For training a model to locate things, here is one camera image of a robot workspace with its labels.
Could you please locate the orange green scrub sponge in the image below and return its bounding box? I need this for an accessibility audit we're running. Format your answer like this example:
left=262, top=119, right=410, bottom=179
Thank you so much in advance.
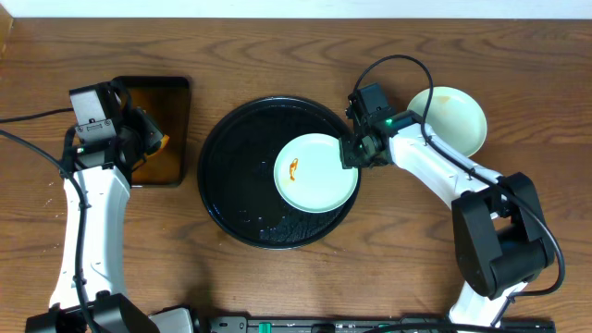
left=145, top=135, right=169, bottom=158

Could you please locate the light blue plate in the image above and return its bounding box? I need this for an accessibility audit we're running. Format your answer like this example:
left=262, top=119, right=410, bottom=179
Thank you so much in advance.
left=426, top=86, right=487, bottom=157
left=273, top=133, right=360, bottom=214

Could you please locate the light blue plate top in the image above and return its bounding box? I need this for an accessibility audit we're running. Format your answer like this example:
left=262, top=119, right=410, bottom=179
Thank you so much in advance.
left=426, top=86, right=487, bottom=157

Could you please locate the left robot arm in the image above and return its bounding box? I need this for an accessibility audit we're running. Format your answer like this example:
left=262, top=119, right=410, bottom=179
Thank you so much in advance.
left=25, top=77, right=196, bottom=332

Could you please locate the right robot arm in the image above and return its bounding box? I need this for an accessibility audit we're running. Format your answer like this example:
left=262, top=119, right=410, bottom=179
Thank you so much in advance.
left=339, top=83, right=557, bottom=328

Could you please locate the black rectangular water tray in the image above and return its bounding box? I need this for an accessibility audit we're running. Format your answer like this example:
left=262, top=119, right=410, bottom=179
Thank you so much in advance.
left=115, top=76, right=191, bottom=188

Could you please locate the round black serving tray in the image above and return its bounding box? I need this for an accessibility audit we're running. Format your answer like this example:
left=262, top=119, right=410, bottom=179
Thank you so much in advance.
left=197, top=96, right=355, bottom=250

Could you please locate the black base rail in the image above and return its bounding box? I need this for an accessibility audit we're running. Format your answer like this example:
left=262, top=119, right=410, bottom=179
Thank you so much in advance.
left=193, top=315, right=557, bottom=333

